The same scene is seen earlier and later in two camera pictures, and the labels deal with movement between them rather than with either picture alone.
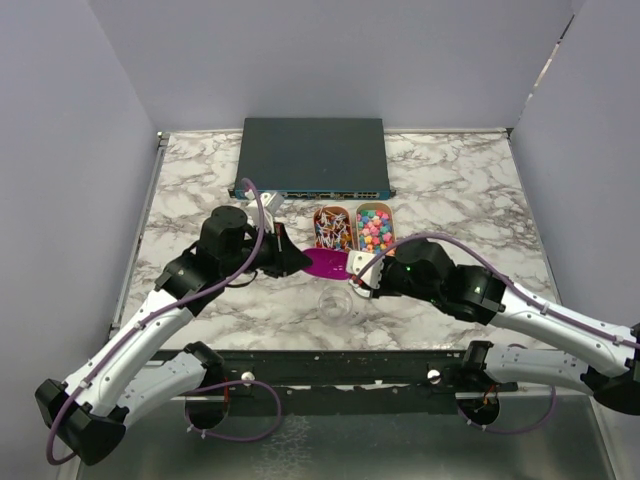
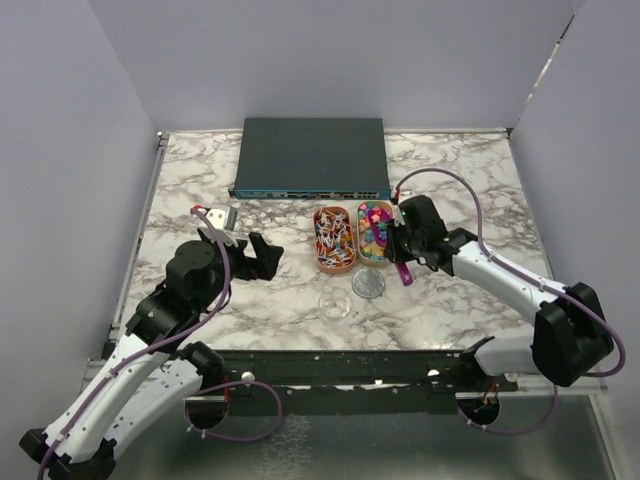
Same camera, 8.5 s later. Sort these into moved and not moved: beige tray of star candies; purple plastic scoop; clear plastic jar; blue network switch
Moved: purple plastic scoop
Not moved: blue network switch; beige tray of star candies; clear plastic jar
